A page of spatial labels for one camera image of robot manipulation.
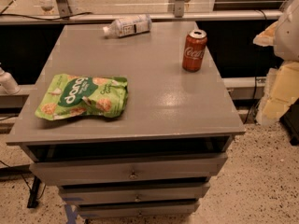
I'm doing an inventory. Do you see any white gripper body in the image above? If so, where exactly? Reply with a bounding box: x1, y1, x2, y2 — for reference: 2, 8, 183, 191
274, 0, 299, 62

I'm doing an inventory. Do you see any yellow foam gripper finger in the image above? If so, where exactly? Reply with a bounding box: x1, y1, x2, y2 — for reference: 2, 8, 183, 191
255, 62, 299, 125
253, 21, 278, 47

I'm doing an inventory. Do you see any green rice chip bag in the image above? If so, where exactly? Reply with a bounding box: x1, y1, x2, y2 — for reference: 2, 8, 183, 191
35, 74, 128, 120

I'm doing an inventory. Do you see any clear plastic bottle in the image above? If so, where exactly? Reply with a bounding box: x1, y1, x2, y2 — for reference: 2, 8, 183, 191
103, 14, 152, 38

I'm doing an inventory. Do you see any red Coca-Cola can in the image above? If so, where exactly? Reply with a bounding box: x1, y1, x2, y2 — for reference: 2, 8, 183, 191
182, 29, 207, 72

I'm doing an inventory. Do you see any grey drawer cabinet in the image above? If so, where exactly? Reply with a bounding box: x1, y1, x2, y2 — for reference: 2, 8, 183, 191
7, 22, 244, 210

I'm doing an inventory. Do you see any middle grey drawer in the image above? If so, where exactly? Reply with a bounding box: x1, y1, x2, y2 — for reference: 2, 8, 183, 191
59, 180, 210, 205

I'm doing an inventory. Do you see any grey drawer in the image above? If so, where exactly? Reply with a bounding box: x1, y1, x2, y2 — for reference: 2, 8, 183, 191
78, 200, 199, 219
59, 180, 210, 205
30, 153, 227, 186

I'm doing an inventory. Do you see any bottom grey drawer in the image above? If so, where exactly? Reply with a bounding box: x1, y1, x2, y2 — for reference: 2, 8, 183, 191
78, 200, 199, 219

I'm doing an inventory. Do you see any top grey drawer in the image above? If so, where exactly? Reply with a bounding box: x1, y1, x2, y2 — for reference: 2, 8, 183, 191
30, 153, 227, 186

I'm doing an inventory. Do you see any white pipe at left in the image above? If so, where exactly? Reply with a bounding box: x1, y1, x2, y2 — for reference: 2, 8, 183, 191
0, 67, 21, 94

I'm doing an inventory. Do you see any black stand foot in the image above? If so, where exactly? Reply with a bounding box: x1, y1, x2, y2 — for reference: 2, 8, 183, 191
27, 176, 41, 209

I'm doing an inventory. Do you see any metal frame rail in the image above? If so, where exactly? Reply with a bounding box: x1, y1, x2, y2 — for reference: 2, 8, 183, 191
0, 9, 282, 25

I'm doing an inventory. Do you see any black cable on rail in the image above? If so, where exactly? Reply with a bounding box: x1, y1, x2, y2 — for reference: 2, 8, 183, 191
0, 11, 93, 21

